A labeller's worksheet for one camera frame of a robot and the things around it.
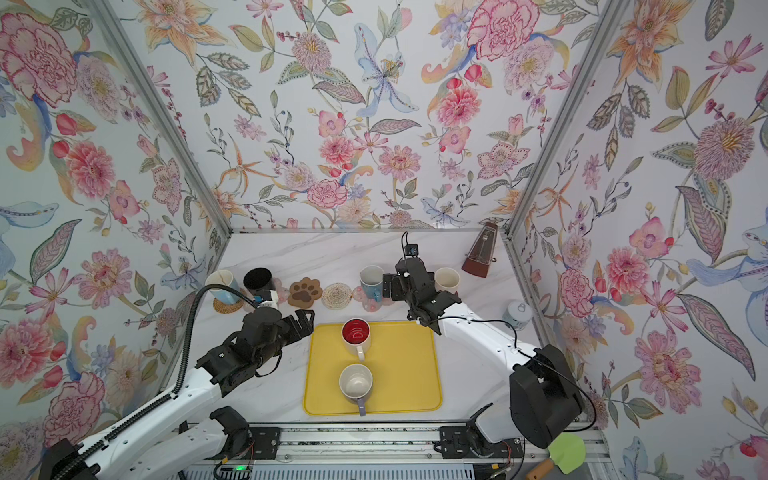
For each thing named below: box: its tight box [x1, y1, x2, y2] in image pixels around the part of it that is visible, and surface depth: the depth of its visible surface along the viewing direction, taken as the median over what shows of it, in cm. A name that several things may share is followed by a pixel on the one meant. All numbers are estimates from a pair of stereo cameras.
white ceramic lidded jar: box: [502, 301, 533, 331], surface depth 95 cm
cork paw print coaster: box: [288, 277, 323, 309], surface depth 106 cm
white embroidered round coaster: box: [321, 282, 353, 310], surface depth 103 cm
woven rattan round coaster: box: [213, 298, 244, 314], surface depth 100 cm
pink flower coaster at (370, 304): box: [352, 286, 395, 313], surface depth 103 cm
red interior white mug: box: [341, 317, 371, 362], surface depth 88 cm
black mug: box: [243, 267, 276, 296], surface depth 97 cm
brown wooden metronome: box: [461, 222, 498, 278], surface depth 105 cm
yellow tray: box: [304, 322, 442, 416], surface depth 87 cm
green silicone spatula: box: [525, 432, 586, 480], surface depth 73 cm
